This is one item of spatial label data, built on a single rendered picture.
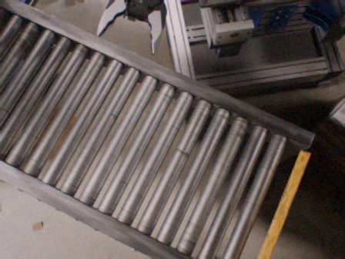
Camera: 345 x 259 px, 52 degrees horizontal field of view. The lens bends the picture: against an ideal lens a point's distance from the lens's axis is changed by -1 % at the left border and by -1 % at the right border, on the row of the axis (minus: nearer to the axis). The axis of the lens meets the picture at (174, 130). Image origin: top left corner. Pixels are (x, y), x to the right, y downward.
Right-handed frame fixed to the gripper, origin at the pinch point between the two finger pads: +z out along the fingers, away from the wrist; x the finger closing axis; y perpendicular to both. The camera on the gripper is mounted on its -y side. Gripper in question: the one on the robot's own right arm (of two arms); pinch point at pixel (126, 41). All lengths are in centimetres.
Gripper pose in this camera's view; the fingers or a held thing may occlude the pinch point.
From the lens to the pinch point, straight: 73.7
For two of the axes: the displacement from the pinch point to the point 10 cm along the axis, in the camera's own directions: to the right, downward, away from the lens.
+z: -2.8, 9.2, -2.6
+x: -9.5, -3.1, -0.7
